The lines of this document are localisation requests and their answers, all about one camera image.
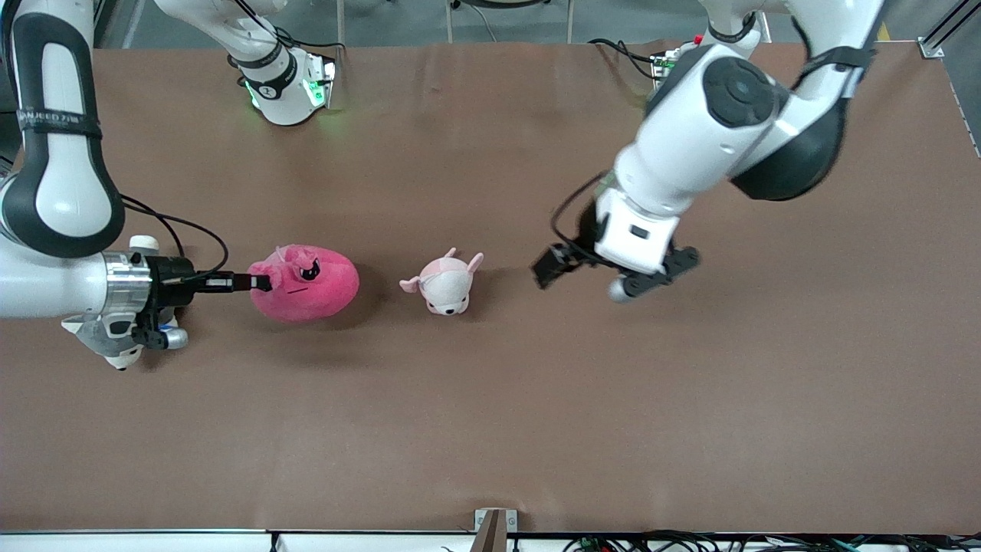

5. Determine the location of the hot pink round plush toy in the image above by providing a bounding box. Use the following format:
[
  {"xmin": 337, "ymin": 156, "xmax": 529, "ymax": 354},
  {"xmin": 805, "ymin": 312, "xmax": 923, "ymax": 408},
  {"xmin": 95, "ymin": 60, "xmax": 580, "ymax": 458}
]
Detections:
[{"xmin": 247, "ymin": 244, "xmax": 360, "ymax": 324}]

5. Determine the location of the black right arm base cable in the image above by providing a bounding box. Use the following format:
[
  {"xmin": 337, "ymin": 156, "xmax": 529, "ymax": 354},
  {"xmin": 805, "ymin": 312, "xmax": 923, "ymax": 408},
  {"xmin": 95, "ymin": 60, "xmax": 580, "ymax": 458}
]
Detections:
[{"xmin": 226, "ymin": 0, "xmax": 343, "ymax": 89}]

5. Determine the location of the black cable tangle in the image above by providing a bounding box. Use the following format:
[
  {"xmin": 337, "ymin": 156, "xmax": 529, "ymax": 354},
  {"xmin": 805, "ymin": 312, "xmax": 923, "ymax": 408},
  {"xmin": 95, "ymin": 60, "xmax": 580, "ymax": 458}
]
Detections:
[{"xmin": 563, "ymin": 529, "xmax": 981, "ymax": 552}]

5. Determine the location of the aluminium extrusion frame post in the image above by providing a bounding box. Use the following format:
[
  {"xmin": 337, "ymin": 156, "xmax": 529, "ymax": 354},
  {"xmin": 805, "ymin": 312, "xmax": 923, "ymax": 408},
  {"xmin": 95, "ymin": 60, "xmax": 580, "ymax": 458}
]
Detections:
[{"xmin": 920, "ymin": 0, "xmax": 981, "ymax": 61}]

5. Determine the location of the pale pink plush dog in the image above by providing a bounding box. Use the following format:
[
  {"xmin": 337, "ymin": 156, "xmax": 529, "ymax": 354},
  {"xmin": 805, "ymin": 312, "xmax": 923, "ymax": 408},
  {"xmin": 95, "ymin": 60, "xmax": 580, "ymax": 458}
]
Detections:
[{"xmin": 399, "ymin": 247, "xmax": 485, "ymax": 317}]

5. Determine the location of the aluminium post with bracket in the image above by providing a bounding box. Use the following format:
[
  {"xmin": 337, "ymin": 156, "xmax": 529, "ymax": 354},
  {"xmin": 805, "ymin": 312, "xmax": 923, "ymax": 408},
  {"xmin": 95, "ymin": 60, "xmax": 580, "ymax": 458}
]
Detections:
[{"xmin": 469, "ymin": 508, "xmax": 519, "ymax": 552}]

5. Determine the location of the brown table cover mat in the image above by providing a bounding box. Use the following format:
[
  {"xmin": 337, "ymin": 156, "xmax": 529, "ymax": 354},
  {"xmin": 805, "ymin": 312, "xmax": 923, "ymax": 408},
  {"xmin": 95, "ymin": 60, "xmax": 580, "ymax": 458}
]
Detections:
[{"xmin": 0, "ymin": 42, "xmax": 981, "ymax": 535}]

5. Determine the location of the black left arm base cable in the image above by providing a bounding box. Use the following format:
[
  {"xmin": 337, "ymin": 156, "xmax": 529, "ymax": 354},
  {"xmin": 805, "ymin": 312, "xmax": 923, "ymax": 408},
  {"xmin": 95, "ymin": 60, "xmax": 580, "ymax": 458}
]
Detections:
[{"xmin": 589, "ymin": 38, "xmax": 661, "ymax": 81}]

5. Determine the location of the grey husky plush toy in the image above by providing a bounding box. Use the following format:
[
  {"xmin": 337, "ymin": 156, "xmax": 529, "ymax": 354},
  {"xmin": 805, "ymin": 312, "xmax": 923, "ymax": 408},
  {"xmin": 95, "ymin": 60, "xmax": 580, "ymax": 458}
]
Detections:
[{"xmin": 61, "ymin": 235, "xmax": 182, "ymax": 371}]

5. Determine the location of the black arm base cable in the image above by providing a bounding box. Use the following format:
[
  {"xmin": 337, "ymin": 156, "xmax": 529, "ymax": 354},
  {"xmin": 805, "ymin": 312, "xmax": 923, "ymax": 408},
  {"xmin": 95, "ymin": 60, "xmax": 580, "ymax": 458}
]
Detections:
[
  {"xmin": 226, "ymin": 0, "xmax": 343, "ymax": 89},
  {"xmin": 589, "ymin": 38, "xmax": 661, "ymax": 81}
]

